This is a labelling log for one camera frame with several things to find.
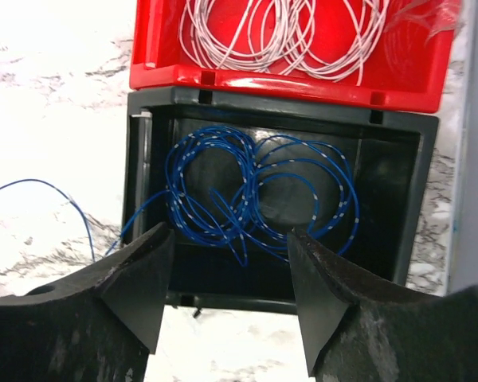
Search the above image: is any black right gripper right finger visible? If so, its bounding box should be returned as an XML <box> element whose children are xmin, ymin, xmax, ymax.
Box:
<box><xmin>288</xmin><ymin>230</ymin><xmax>478</xmax><ymax>381</ymax></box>

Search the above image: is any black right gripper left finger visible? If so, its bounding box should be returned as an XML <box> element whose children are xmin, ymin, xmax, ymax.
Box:
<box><xmin>0</xmin><ymin>223</ymin><xmax>174</xmax><ymax>381</ymax></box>

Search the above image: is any white cable bundle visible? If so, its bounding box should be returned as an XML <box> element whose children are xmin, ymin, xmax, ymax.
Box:
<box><xmin>178</xmin><ymin>0</ymin><xmax>391</xmax><ymax>85</ymax></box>

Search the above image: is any blue cable bundle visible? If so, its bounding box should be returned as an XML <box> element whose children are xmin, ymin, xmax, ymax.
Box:
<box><xmin>119</xmin><ymin>125</ymin><xmax>361</xmax><ymax>267</ymax></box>

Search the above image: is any red storage bin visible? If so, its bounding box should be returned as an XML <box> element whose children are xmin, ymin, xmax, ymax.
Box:
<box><xmin>130</xmin><ymin>1</ymin><xmax>460</xmax><ymax>113</ymax></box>

